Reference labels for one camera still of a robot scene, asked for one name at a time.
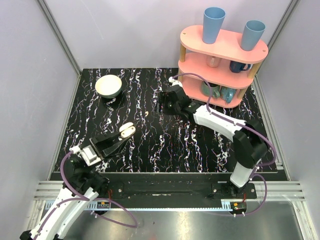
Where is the beige earbud charging case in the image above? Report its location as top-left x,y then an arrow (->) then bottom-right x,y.
119,122 -> 136,139

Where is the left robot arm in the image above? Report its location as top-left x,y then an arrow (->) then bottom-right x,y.
19,125 -> 136,240

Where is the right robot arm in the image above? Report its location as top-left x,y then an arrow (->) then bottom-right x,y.
156,85 -> 269,199

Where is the green glazed mug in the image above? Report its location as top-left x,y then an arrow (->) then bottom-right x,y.
200,81 -> 221,99

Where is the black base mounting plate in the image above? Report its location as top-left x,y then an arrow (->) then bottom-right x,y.
74,171 -> 258,202

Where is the pink three-tier shelf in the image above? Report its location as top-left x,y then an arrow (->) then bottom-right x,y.
178,25 -> 269,108

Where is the light blue mug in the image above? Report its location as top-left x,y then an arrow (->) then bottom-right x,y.
220,86 -> 237,104

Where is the pink mug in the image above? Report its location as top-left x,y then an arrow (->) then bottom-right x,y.
206,55 -> 222,68

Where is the white ceramic bowl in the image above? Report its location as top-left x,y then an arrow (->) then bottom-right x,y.
95,74 -> 123,99

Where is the dark blue mug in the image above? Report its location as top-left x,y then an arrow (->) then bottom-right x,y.
229,61 -> 251,73

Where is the tall blue cup left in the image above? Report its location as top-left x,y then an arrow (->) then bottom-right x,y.
202,7 -> 226,44

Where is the tall blue cup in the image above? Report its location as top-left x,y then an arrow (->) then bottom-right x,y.
240,20 -> 266,51
202,7 -> 226,44

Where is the tall blue cup right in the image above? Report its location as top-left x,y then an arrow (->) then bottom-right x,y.
240,20 -> 266,51

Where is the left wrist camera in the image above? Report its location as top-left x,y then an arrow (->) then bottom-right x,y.
69,145 -> 102,167

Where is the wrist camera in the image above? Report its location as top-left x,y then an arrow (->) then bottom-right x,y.
168,77 -> 183,88
69,145 -> 102,167

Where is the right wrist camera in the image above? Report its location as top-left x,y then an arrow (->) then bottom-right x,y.
168,77 -> 183,88

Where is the aluminium rail frame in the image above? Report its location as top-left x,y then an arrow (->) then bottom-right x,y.
32,159 -> 311,218

